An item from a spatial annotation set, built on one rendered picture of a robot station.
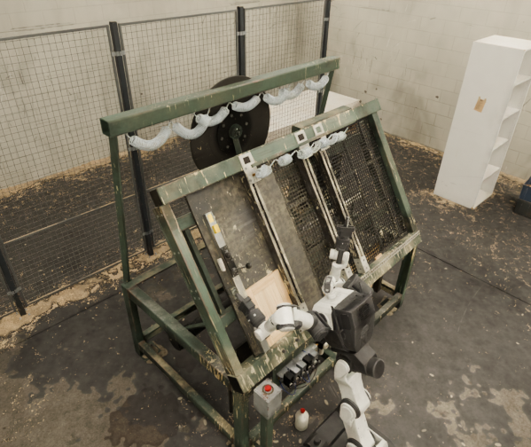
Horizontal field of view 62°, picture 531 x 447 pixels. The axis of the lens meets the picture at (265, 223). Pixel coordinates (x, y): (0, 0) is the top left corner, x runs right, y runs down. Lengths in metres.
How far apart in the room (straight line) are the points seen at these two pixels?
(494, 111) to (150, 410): 4.94
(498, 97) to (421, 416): 3.79
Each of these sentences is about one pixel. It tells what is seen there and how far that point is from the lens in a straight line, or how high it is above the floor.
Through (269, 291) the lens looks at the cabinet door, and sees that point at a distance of 2.91.
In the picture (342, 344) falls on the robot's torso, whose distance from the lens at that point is 2.62.
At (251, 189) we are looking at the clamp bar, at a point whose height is 1.74.
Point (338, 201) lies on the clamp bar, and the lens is 3.35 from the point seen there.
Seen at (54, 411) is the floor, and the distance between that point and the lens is 4.03.
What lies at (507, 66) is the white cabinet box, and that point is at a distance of 5.96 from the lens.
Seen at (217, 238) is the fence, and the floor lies 1.57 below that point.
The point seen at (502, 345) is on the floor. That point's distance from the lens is 4.68.
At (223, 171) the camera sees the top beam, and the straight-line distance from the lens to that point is 2.68.
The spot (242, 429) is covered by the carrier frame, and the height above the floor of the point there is 0.40.
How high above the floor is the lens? 3.12
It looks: 34 degrees down
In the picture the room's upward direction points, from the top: 1 degrees clockwise
